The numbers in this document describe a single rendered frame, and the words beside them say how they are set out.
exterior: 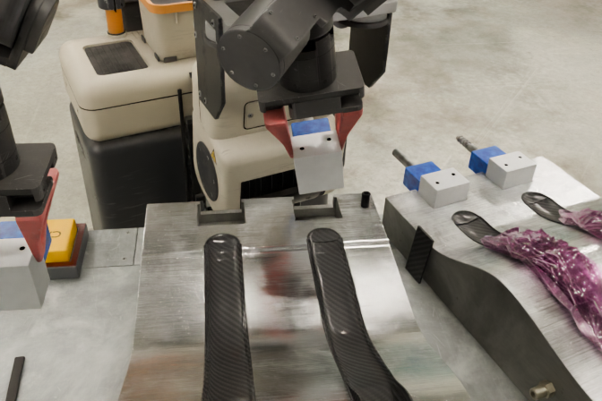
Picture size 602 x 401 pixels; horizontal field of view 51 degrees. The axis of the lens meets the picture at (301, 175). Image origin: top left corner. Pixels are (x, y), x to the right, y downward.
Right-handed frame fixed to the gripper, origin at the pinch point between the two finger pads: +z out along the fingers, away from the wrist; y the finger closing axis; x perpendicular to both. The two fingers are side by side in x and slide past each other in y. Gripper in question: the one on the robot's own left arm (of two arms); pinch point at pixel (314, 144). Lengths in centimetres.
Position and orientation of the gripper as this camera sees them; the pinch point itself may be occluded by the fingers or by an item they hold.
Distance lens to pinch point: 67.9
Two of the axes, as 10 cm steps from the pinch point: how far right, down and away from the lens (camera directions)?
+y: 9.9, -1.5, 0.2
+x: -1.2, -6.9, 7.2
